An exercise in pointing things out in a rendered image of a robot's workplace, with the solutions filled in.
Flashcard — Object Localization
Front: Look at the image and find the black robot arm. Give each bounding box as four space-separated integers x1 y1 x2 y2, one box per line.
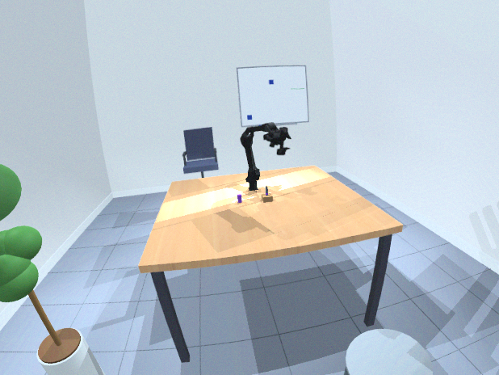
240 122 286 191

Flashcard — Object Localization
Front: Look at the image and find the tan wooden block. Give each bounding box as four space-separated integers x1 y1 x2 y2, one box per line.
262 193 273 203

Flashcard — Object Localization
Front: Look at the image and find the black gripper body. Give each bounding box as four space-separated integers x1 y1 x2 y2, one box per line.
275 127 288 155

